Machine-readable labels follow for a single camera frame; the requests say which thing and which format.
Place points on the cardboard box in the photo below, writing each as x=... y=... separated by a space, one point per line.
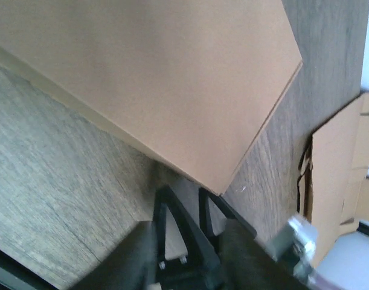
x=333 y=187
x=191 y=84

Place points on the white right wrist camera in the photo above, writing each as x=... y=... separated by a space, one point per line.
x=294 y=247

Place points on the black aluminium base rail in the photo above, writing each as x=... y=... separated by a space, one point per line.
x=13 y=275

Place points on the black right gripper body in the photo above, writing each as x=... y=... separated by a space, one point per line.
x=244 y=264

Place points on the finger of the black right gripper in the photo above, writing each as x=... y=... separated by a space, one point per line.
x=200 y=252
x=205 y=220

